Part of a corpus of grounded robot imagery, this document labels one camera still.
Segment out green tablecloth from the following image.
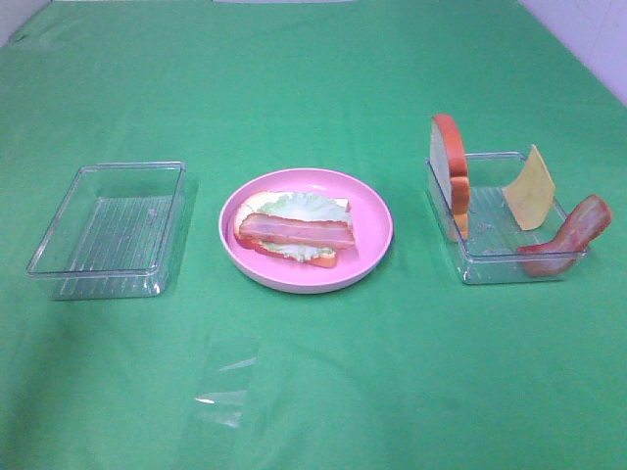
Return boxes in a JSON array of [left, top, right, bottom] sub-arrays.
[[1, 1, 626, 469]]

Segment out pink round plate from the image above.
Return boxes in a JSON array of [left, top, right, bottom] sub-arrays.
[[218, 168, 394, 294]]

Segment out green lettuce leaf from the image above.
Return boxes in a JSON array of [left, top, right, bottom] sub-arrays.
[[254, 191, 354, 261]]

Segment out white bread slice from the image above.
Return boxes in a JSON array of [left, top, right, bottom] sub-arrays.
[[232, 190, 353, 269]]

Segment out clear left plastic tray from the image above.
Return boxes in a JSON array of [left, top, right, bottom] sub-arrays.
[[26, 162, 186, 301]]

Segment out upright toast bread slice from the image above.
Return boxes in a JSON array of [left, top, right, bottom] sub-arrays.
[[429, 114, 470, 240]]

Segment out pink bacon strip tray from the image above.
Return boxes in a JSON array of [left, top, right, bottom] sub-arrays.
[[237, 212, 356, 250]]

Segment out clear right plastic tray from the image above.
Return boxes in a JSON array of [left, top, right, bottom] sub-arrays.
[[425, 151, 589, 285]]

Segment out red bacon strip tray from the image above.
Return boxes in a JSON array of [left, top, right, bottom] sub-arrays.
[[517, 194, 612, 277]]

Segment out clear plastic tray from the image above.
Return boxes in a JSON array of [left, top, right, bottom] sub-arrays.
[[26, 162, 186, 301], [425, 151, 589, 285]]

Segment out clear tape patch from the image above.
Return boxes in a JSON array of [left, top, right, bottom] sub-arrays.
[[194, 336, 259, 430]]

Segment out yellow cheese slice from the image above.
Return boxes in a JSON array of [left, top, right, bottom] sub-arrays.
[[502, 144, 555, 231]]

